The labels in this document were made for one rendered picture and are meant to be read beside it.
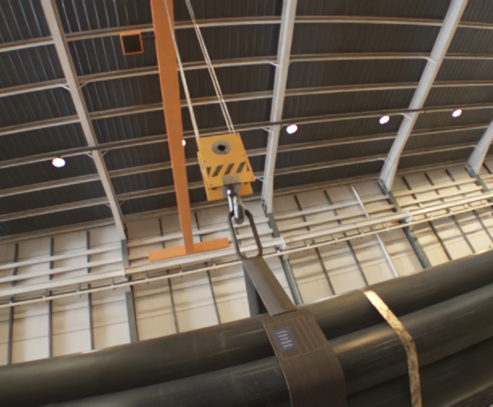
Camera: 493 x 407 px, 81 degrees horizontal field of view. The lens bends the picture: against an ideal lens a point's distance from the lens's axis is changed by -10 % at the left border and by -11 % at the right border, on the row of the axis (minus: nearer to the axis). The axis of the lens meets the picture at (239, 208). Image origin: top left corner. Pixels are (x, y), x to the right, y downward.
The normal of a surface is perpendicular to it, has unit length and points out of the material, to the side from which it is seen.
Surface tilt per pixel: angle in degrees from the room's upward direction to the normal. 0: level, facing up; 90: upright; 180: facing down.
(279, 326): 60
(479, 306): 71
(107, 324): 90
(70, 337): 90
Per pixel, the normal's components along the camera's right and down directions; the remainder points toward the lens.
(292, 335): -0.06, -0.88
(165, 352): 0.03, -0.69
